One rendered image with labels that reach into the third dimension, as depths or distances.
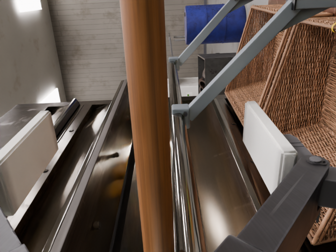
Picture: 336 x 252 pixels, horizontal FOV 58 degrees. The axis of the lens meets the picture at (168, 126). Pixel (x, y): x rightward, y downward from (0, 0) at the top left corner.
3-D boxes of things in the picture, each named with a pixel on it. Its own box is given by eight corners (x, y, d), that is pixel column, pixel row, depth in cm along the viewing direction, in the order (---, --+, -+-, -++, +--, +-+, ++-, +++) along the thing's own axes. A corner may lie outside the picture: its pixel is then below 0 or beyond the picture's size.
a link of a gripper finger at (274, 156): (282, 152, 14) (299, 151, 14) (244, 100, 20) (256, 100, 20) (275, 206, 15) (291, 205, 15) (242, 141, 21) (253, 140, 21)
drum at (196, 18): (245, 45, 454) (186, 48, 454) (236, 39, 508) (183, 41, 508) (247, 3, 429) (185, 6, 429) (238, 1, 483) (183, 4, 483)
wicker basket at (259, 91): (314, 135, 126) (247, 138, 127) (270, 92, 177) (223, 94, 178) (336, 11, 106) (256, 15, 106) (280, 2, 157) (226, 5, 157)
